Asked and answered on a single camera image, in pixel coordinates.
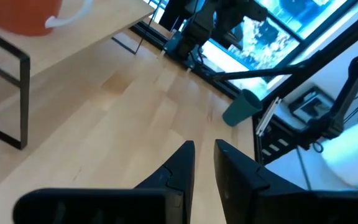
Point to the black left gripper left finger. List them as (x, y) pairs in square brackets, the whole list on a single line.
[(179, 174)]

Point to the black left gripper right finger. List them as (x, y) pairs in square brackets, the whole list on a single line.
[(238, 183)]

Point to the dark green plastic cup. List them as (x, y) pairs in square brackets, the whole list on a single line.
[(241, 109)]

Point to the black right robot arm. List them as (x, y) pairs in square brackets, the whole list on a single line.
[(204, 25)]

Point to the black background robot arm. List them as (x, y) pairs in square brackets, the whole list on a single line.
[(343, 102)]

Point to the black framed picture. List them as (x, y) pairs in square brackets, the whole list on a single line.
[(311, 104)]

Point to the black aluminium rig frame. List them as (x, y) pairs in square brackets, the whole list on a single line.
[(250, 74)]

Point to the wooden shelf with black frame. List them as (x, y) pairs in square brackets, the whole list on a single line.
[(82, 28)]

